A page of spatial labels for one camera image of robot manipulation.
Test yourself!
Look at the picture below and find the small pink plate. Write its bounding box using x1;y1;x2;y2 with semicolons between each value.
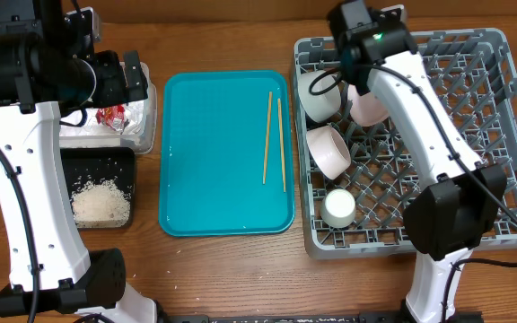
306;126;351;179

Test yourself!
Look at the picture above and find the red foil snack wrapper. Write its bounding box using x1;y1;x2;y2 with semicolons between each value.
95;105;127;134

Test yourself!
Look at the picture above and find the pile of rice grains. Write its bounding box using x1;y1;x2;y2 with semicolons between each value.
71;179;131;229

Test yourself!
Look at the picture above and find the clear plastic waste bin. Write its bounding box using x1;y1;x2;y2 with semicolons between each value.
59;62;157;154

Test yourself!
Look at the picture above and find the grey dishwasher rack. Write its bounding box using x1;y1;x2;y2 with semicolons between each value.
294;29;517;259

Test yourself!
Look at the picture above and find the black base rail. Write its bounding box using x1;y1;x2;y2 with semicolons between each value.
154;307;484;323

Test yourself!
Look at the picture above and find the small white cup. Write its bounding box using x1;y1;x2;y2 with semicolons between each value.
320;188;355;228

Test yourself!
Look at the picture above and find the teal plastic serving tray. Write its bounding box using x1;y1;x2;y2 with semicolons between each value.
158;70;295;237

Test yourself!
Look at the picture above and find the grey bowl with rice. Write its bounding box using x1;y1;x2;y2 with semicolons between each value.
297;71;341;123

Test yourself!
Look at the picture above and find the black rectangular tray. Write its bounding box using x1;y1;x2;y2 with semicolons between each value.
61;147;136;228

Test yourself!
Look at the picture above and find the large white plate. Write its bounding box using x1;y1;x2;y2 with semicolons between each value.
346;85;390;127

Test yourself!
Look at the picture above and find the white napkin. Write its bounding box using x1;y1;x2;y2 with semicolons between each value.
60;100;151;136

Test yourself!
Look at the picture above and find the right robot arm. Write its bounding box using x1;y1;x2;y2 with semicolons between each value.
327;1;506;322

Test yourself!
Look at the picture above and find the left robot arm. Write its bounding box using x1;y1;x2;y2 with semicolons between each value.
0;0;166;322

